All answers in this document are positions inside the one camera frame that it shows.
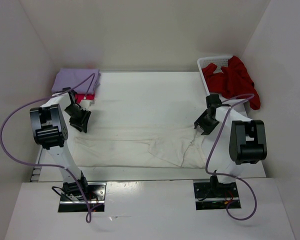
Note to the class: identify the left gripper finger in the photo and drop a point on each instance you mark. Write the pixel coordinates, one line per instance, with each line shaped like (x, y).
(79, 125)
(85, 121)

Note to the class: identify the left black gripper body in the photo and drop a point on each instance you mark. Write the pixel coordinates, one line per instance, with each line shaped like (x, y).
(77, 115)

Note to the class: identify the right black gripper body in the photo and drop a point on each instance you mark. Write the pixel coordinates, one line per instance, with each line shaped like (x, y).
(207, 122)

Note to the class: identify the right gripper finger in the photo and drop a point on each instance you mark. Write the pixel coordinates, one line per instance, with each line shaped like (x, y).
(208, 127)
(202, 122)

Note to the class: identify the pink t shirt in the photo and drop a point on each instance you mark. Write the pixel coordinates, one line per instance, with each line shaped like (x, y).
(81, 97)

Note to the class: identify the cream white t shirt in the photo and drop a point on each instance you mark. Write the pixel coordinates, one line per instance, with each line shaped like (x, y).
(149, 146)

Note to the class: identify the lavender t shirt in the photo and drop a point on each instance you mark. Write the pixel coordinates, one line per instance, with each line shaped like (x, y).
(71, 77)

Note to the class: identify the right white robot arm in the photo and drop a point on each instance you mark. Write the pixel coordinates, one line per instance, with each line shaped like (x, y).
(231, 139)

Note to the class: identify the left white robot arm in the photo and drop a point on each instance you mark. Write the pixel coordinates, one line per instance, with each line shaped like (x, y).
(50, 131)

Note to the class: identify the dark red t shirt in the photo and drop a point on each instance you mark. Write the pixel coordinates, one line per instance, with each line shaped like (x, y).
(232, 81)

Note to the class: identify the white plastic laundry basket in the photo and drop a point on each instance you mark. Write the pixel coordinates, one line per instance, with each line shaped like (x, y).
(219, 61)

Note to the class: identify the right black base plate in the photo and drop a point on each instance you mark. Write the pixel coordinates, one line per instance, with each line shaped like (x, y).
(208, 199)

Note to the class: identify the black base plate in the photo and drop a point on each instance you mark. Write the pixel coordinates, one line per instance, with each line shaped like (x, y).
(208, 199)
(75, 204)

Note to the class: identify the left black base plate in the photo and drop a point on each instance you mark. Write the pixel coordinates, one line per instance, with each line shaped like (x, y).
(75, 204)

